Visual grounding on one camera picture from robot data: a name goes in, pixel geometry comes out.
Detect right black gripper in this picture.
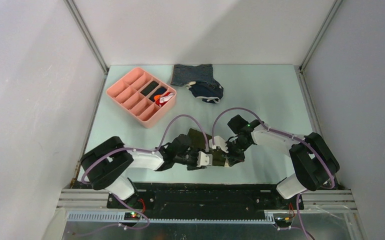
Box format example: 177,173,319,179
220,137,252,166

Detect olive green underwear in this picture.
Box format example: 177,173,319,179
187,128,229,168

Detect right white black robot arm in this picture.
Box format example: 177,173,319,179
226,115,340,209

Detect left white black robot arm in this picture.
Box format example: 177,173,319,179
80,134,213,209

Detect navy blue underwear white trim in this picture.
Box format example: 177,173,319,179
187,81,224,104

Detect grey striped folded underwear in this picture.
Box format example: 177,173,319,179
170,64,216,87

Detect red white rolled garment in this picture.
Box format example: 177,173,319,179
153,92,176,107

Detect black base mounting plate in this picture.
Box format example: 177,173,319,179
107,182,304,220

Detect navy rolled garment in tray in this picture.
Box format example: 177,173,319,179
149,86,167,102

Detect black rolled garment in tray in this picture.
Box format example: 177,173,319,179
140,80,159,96

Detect pink divided organizer tray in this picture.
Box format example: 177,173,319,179
106,67,177,128

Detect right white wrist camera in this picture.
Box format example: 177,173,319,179
208,135,229,154

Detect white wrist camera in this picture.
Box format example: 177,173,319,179
197,151,213,167
208,135,229,154

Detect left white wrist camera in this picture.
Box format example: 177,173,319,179
197,151,213,167

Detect grey slotted cable duct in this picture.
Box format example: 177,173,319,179
67,211,275,225

